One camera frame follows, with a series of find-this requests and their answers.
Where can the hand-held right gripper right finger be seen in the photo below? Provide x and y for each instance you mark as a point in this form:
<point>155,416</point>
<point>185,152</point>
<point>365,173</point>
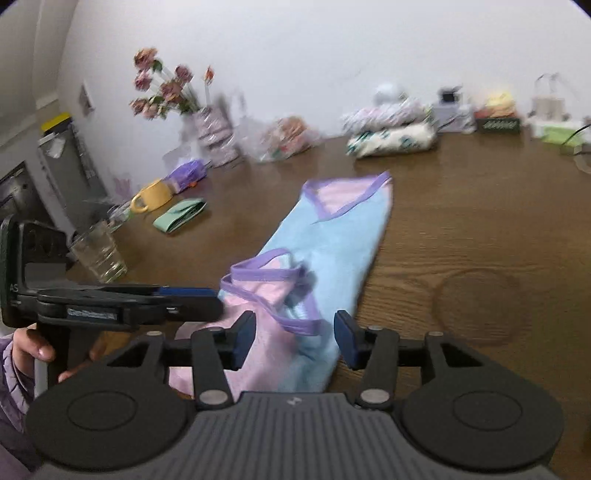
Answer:
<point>345,341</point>

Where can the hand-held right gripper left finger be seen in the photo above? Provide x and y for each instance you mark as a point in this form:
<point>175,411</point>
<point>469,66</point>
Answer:
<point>244,341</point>

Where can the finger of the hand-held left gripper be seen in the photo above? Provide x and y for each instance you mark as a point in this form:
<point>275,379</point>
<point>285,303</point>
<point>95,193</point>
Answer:
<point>184,292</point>
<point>198,310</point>

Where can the pink and blue vest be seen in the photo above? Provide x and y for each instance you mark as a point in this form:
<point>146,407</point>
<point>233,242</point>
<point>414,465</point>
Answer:
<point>332,240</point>

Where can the person's left forearm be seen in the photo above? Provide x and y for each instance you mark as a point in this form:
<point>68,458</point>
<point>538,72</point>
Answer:
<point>11,397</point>

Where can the person's left hand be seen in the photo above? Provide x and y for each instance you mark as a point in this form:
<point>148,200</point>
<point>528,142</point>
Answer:
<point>27,344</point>

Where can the clear glass tumbler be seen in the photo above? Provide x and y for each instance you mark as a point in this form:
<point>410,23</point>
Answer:
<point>99,256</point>
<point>120,216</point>

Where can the mint green folded pouch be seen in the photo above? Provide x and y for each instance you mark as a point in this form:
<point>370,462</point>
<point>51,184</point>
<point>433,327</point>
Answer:
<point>178,217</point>

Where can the dark appliance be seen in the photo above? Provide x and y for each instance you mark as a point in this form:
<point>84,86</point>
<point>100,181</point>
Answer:
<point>18,194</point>

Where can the yellow mug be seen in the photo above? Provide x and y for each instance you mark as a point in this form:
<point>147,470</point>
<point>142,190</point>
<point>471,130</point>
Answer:
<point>154,196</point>

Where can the grey metal cabinet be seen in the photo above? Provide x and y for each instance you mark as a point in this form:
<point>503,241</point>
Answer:
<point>69,170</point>

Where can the purple packet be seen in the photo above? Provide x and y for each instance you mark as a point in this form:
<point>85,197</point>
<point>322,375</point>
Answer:
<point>187,175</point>

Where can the clear plastic bag of snacks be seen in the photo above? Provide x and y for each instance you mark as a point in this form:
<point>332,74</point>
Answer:
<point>286,138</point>

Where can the dried pink flower bouquet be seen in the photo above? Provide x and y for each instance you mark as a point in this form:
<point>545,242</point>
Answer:
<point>166,92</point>

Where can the cream folded garment green flowers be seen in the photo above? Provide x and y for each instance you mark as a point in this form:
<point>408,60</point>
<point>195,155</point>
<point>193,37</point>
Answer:
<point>392,141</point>

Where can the folded pink floral garment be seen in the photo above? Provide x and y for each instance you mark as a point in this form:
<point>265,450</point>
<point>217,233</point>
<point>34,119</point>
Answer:
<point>383,115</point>

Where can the grey box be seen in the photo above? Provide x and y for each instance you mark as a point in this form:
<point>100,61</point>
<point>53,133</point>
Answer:
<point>455,120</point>

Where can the white round speaker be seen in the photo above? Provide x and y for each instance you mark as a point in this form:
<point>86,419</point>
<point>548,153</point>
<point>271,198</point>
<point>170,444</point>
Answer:
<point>390,92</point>

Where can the small black device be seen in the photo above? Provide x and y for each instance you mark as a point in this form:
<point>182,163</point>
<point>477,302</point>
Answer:
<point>449,96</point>

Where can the white power strip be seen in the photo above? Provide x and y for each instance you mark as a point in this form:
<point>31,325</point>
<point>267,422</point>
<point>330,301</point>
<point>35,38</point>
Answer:
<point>535,127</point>

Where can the green cylindrical object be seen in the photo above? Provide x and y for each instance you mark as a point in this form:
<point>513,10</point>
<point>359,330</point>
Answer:
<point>561,136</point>

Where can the white charger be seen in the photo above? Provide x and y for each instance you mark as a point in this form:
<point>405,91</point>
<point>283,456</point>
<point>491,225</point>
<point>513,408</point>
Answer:
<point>557,107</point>
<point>540,107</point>

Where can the wall socket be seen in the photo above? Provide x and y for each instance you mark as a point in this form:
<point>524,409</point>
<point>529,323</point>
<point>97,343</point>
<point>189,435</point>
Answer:
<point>86,98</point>

